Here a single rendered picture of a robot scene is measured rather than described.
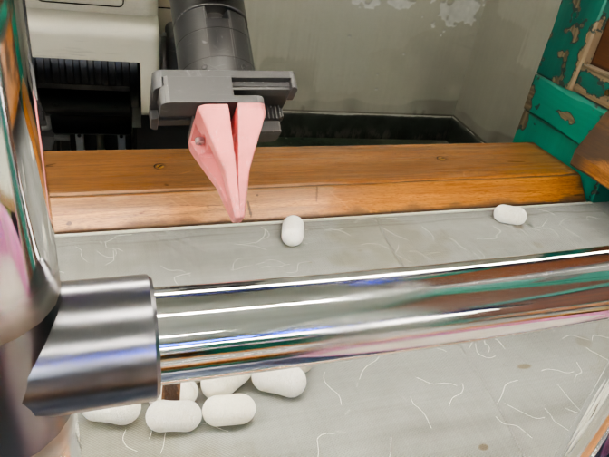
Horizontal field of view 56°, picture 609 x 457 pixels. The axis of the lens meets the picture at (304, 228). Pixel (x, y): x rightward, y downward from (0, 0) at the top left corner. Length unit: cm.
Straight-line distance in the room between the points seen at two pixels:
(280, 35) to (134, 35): 159
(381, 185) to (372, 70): 205
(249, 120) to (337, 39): 214
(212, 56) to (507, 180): 38
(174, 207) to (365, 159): 22
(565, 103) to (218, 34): 47
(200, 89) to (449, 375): 26
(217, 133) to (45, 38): 57
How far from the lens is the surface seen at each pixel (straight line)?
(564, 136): 78
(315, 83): 257
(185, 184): 54
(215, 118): 40
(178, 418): 35
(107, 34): 93
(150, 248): 50
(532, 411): 43
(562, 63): 79
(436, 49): 272
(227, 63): 43
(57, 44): 94
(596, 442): 18
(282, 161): 60
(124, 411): 35
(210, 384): 36
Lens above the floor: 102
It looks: 32 degrees down
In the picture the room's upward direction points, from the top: 8 degrees clockwise
